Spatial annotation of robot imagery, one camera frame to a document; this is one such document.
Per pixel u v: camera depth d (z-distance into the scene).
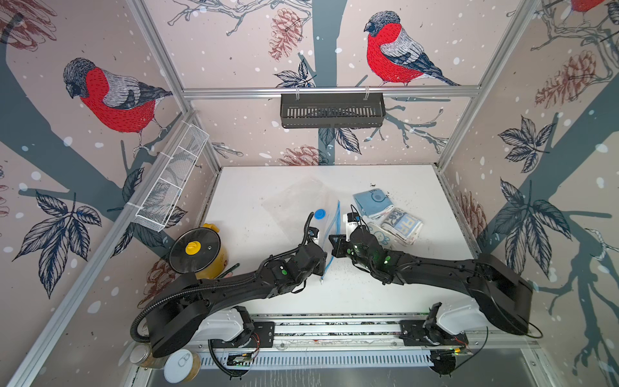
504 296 0.43
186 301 0.47
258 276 0.54
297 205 1.08
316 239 0.74
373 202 1.06
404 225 0.96
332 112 1.04
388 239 0.93
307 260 0.61
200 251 0.79
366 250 0.61
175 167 0.91
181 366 0.65
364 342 0.73
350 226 0.74
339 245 0.78
